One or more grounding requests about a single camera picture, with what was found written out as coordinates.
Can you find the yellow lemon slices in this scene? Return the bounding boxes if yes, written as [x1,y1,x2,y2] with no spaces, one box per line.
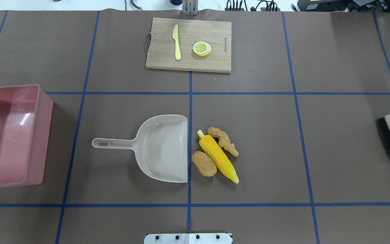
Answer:
[192,41,212,57]

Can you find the yellow plastic knife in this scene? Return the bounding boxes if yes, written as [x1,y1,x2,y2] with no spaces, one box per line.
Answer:
[172,24,181,61]

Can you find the brown toy potato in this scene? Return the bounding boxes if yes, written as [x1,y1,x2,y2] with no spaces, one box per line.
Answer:
[192,151,218,177]

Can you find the black power strip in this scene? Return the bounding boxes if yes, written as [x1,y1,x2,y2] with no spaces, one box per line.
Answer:
[224,0,280,12]

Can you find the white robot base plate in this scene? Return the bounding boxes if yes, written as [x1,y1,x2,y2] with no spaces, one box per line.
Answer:
[144,233,233,244]

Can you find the black monitor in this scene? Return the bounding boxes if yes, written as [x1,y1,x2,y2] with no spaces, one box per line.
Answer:
[297,0,390,13]

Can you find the aluminium frame post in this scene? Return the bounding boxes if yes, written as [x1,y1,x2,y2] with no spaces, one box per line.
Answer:
[182,0,199,16]

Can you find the tan toy ginger root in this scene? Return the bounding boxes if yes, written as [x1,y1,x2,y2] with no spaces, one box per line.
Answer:
[207,126,239,157]

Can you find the yellow toy corn cob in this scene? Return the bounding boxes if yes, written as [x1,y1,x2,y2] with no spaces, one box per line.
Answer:
[197,130,239,184]

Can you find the beige plastic dustpan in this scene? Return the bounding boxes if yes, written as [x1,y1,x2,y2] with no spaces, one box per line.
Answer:
[92,115,189,183]

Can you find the pink plastic bin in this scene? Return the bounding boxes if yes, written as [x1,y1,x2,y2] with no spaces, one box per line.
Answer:
[0,84,53,187]

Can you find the bamboo cutting board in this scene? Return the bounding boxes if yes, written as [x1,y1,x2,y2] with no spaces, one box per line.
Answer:
[146,18,232,74]

